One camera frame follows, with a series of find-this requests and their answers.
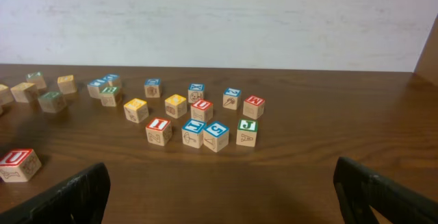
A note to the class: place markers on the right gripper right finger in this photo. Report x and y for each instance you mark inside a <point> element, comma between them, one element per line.
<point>361,190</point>

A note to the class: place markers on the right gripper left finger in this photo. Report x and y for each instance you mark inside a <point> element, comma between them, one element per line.
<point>81,198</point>

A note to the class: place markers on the red u block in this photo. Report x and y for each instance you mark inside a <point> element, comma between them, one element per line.
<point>202,110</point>
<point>19,165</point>

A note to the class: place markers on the red I block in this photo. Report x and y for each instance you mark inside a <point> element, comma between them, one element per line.
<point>159,131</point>

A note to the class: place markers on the green R block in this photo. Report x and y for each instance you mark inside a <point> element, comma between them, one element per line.
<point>52,102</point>

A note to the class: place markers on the yellow block centre right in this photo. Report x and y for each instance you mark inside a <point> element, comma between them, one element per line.
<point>136,110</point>

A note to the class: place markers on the green B block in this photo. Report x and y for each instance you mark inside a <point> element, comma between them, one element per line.
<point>110,96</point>

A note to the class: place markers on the blue block beside B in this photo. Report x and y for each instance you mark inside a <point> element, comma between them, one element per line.
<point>96,86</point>

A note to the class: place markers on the yellow block top centre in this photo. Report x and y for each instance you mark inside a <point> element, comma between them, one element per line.
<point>67,84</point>

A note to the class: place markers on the yellow block beside Z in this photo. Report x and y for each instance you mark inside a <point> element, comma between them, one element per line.
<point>25,92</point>

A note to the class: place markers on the green J block right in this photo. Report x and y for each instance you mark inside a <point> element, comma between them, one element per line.
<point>246,133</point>

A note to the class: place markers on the blue D block upper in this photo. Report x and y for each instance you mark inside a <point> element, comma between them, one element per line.
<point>113,80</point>

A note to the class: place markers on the blue d block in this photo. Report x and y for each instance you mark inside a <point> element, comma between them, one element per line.
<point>153,88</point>
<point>113,80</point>

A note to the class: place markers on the yellow block left of centre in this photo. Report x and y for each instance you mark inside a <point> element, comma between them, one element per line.
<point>6,95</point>

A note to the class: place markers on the blue T block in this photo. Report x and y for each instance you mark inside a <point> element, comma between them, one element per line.
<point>192,133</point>

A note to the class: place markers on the green Z block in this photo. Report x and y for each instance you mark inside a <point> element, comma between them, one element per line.
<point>37,78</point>

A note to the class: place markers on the red M block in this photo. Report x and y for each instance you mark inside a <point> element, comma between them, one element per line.
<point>254,107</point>

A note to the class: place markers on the blue D block right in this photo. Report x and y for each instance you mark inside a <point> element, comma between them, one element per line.
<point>153,88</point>

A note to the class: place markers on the blue S block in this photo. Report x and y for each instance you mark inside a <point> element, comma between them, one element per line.
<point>216,136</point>

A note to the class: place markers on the blue Z block right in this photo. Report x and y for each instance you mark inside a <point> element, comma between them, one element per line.
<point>232,98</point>

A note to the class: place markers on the blue X block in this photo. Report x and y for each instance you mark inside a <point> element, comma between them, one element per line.
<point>195,92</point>

